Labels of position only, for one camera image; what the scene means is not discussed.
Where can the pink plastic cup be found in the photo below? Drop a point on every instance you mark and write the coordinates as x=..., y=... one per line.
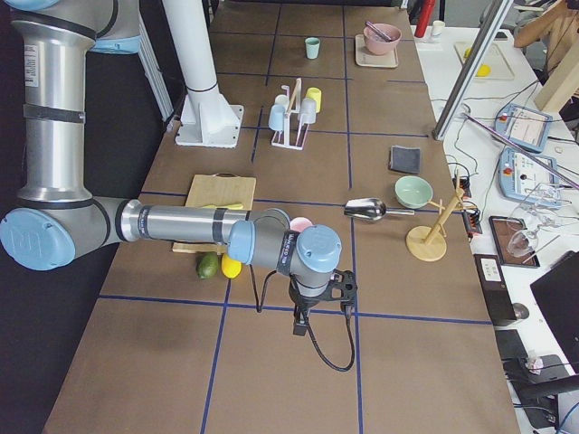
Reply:
x=300, y=224

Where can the dark grey folded cloth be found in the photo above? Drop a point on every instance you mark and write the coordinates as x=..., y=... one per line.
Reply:
x=404, y=159

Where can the beige tray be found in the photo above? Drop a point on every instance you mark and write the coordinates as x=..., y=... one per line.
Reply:
x=365, y=58

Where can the white cup on rack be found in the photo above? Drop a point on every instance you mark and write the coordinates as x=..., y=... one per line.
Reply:
x=282, y=100

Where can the upper teach pendant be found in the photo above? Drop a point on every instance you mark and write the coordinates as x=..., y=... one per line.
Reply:
x=523, y=126

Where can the teach pendant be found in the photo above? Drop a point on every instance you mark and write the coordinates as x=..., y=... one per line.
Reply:
x=523, y=126
x=518, y=175

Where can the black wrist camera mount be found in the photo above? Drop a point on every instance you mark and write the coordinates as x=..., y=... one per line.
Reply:
x=343, y=289

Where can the mint green bowl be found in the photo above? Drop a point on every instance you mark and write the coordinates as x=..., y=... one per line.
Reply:
x=412, y=191

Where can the lower teach pendant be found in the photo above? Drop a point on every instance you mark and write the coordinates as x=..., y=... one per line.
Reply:
x=518, y=175

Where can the mint green cup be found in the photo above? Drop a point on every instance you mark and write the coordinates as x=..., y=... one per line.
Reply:
x=312, y=46

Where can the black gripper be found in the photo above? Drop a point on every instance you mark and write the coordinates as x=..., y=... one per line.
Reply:
x=302, y=305

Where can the yellow banana slice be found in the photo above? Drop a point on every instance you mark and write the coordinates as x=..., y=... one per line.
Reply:
x=229, y=206

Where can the yellow cup on rack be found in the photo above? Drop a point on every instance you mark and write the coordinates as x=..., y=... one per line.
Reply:
x=315, y=94

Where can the aluminium frame post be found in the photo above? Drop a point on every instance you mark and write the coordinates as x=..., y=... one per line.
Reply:
x=495, y=17

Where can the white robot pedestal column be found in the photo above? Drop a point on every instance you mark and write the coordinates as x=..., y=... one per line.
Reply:
x=207, y=118

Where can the wooden cutting board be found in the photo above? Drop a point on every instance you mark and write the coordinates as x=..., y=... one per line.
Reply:
x=221, y=189

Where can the light blue cup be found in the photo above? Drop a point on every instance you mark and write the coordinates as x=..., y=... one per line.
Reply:
x=277, y=117

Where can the grey cup on rack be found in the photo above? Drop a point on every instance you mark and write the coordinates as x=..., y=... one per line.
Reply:
x=308, y=111

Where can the white paper cup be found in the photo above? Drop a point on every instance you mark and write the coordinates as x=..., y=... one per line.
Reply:
x=437, y=29

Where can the yellow lemon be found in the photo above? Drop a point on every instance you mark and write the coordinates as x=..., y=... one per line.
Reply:
x=231, y=268

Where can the green avocado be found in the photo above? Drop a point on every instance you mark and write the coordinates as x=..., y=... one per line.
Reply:
x=207, y=265

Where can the pink bowl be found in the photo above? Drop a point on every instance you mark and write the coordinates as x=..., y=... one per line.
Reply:
x=376, y=44

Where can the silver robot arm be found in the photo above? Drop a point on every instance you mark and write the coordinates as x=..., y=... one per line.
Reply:
x=59, y=220

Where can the white cup holder rack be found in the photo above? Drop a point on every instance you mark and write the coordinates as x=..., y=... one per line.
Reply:
x=294, y=135

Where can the black wine glass stand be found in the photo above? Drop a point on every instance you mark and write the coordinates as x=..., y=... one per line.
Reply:
x=515, y=242

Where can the wooden mug tree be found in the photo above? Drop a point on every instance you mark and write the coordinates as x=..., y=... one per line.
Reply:
x=429, y=243

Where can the metal scoop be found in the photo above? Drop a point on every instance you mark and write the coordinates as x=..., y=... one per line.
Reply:
x=372, y=210

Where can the red bottle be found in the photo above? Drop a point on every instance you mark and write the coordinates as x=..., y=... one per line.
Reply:
x=427, y=7

